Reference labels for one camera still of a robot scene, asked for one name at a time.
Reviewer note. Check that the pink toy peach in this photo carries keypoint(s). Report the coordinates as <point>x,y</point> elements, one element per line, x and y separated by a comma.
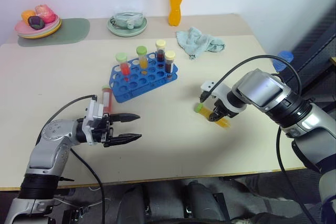
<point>46,14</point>

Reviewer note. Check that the dark grey rounded shape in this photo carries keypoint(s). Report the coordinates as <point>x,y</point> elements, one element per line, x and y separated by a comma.
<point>202,200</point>

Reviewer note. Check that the pale green plate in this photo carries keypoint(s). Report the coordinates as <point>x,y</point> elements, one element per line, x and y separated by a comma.
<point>126,31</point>

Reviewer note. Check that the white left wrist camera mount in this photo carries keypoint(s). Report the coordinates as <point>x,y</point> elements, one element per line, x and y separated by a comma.
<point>93,111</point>

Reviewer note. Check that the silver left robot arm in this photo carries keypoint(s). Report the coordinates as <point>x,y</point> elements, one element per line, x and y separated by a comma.
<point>47,153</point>

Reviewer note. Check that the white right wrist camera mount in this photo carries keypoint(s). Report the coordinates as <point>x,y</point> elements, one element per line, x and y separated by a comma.
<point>210,85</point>

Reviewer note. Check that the blue test tube rack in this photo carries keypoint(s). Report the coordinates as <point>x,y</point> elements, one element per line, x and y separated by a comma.
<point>147,82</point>

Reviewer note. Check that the pink plate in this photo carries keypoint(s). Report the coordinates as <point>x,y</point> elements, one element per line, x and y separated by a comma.
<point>22,28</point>

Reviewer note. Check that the pale green cup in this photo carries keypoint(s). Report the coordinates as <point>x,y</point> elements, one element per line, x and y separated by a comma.
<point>127,19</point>

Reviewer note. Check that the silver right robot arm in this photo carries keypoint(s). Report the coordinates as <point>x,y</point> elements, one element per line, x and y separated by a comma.
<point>267,90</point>

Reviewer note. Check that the stacked plates with toy food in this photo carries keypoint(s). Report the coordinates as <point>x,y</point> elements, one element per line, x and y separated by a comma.
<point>52,31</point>

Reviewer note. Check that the orange tube green cap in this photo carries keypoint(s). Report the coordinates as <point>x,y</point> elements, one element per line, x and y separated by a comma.
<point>202,110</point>
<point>143,61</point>

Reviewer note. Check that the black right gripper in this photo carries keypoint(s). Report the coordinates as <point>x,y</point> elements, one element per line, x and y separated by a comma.
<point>224,110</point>

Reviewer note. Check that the red tube white label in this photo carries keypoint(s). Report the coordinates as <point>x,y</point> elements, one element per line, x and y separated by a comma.
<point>107,103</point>

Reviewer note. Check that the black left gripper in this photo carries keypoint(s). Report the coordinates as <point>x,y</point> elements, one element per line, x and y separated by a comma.
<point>102,130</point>

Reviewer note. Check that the brown tube cream cap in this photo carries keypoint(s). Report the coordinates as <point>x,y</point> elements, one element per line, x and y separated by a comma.
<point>169,64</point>

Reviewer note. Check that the dark tube yellow cap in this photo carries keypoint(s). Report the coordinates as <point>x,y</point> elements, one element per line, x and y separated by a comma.
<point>160,56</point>

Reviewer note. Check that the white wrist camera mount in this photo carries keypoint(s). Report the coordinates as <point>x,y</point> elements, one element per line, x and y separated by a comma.
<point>93,111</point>
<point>210,85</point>

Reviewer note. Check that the pale green cloth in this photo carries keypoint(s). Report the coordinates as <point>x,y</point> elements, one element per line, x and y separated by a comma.
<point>194,41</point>

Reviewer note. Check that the orange toy fruit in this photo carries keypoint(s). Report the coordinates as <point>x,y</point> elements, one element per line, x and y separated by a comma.
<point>27,15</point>

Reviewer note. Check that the red tube pale green cap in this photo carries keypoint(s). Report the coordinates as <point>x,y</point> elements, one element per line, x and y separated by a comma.
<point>125,68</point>

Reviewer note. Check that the blue bottle cap object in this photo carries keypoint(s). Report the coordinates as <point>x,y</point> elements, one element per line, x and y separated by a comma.
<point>283,60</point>

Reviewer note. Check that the green placemat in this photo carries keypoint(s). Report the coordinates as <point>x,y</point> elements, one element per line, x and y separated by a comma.
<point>74,31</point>

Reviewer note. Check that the dark purple toy fruit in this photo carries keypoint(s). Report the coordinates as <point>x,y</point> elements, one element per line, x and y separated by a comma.
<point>36,22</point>

